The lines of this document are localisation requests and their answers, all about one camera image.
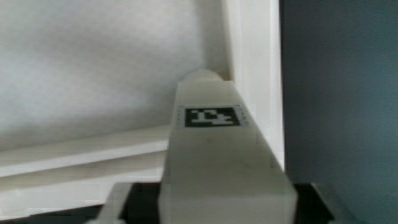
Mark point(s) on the white desk top tray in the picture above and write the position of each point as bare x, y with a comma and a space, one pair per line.
95, 55

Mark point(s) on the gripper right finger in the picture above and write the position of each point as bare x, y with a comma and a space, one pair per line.
321, 206

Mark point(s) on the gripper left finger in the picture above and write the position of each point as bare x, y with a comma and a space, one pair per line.
131, 207

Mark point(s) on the white front fence bar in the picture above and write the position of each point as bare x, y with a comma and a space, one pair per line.
74, 187

